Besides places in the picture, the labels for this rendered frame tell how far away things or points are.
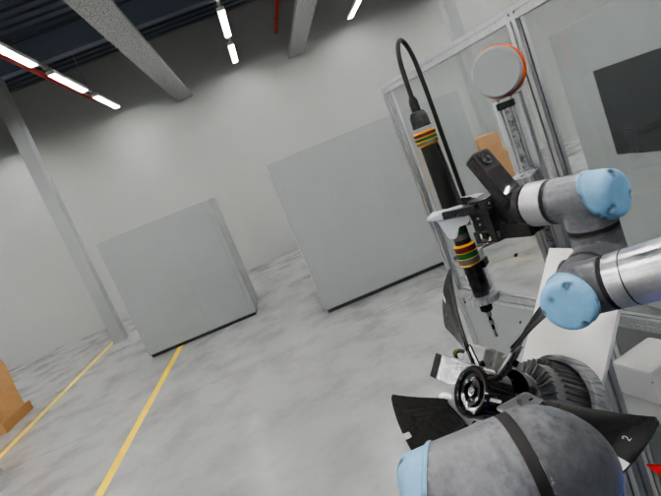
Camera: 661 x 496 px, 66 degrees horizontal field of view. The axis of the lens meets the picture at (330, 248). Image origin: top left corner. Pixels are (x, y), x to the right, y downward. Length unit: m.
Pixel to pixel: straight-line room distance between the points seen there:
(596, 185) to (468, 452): 0.43
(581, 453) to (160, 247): 7.78
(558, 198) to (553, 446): 0.40
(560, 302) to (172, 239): 7.59
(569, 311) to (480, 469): 0.27
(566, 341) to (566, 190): 0.68
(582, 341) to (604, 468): 0.82
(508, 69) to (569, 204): 0.89
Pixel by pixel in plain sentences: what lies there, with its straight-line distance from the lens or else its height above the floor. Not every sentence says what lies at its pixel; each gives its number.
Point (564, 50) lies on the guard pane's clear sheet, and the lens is 1.72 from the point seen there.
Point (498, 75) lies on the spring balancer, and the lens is 1.69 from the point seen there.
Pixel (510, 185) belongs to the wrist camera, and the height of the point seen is 1.67.
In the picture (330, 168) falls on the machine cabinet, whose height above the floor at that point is 1.72.
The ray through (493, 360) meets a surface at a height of 1.12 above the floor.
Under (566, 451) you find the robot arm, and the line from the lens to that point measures 0.60.
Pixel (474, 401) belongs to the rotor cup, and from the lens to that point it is 1.23.
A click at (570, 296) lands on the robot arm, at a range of 0.74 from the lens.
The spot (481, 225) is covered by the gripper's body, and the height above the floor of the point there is 1.61.
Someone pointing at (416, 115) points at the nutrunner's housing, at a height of 1.84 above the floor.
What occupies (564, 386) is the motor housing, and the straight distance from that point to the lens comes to 1.31.
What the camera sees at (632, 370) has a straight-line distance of 1.72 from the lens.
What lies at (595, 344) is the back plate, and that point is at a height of 1.18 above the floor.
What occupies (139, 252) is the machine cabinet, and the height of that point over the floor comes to 1.60.
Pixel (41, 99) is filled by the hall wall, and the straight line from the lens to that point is 14.22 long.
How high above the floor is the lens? 1.82
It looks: 9 degrees down
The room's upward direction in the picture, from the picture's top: 22 degrees counter-clockwise
